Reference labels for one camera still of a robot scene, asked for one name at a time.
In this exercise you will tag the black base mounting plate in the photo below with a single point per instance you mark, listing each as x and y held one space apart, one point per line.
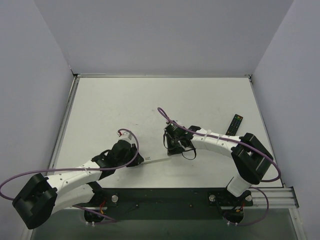
123 204

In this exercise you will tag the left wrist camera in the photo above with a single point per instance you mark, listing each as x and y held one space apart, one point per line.
126 136

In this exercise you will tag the white battery cover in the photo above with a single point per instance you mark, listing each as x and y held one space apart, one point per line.
155 160

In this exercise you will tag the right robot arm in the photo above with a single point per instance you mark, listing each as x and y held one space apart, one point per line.
252 160

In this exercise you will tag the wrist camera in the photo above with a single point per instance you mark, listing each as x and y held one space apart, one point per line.
171 123
126 136

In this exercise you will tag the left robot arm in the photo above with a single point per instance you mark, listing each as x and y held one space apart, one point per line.
39 197

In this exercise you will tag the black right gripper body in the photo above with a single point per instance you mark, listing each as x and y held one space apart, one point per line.
171 143

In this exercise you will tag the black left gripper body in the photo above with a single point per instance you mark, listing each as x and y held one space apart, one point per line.
135 158

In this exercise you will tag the black tv remote control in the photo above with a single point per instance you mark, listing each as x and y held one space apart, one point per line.
234 125

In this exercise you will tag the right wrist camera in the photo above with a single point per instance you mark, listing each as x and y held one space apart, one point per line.
171 123

